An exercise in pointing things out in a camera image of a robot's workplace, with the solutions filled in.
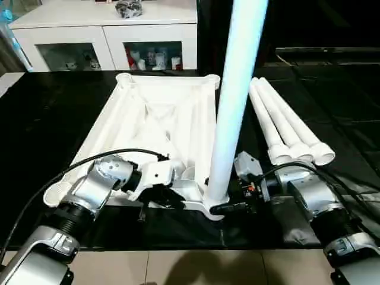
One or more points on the white plastic table top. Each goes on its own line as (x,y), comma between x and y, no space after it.
(154,118)

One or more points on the white canister red base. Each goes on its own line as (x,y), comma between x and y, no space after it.
(175,63)

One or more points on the black work mat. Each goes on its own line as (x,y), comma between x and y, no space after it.
(184,231)

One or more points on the white glass-door cabinet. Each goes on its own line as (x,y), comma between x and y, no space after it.
(104,29)

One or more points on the black metal rail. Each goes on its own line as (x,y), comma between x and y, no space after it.
(326,50)

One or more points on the light blue plastic stand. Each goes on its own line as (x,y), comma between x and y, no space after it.
(16,41)

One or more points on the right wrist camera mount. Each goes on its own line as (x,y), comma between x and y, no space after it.
(246,163)

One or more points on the red labelled package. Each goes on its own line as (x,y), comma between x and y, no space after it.
(132,59)

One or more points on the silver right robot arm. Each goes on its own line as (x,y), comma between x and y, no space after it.
(326,202)

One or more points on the white plastic table leg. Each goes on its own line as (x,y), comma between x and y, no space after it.
(234,104)
(282,118)
(267,118)
(300,121)

